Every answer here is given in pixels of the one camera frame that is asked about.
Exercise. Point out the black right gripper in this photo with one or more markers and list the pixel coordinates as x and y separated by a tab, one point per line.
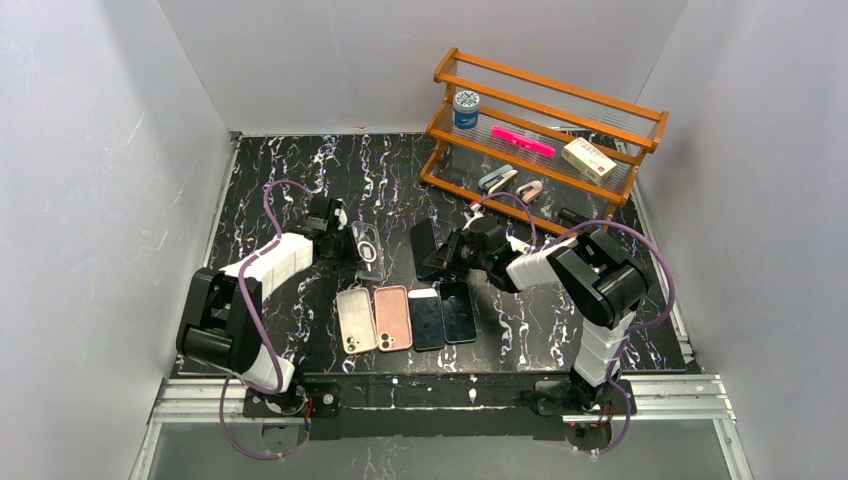
454	249

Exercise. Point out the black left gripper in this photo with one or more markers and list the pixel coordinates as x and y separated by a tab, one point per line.
344	242

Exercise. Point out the dark blue bare phone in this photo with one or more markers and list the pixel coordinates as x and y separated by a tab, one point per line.
423	244

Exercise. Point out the clear magsafe phone case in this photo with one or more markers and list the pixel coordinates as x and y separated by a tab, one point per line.
369	250

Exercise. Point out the bare black phone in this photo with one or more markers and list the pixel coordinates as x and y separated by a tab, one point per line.
426	320
457	313

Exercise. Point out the pink phone case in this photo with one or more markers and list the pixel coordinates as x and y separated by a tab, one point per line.
392	319

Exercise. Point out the beige phone case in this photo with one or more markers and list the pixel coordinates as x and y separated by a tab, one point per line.
356	321

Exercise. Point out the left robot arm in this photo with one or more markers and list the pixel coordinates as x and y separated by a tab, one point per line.
222	325

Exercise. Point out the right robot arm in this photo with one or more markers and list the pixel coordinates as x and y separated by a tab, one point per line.
605	283

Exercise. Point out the teal and white stapler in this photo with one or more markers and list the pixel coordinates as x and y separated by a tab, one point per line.
497	180

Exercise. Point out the pink stapler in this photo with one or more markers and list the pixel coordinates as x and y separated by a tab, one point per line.
530	191

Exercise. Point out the pink highlighter pen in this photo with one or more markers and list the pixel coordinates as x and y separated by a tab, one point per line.
523	142

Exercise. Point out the orange wooden shelf rack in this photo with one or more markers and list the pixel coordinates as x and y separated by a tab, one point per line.
551	112

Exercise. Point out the blue lidded jar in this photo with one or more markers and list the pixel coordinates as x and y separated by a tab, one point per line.
466	106

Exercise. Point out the white red carton box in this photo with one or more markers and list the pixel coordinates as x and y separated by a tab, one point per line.
588	160

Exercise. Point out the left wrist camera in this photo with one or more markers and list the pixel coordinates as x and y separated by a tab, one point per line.
341	218

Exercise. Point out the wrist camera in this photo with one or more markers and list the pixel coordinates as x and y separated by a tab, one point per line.
341	218
476	212

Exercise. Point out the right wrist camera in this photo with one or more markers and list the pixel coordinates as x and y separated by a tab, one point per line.
476	212

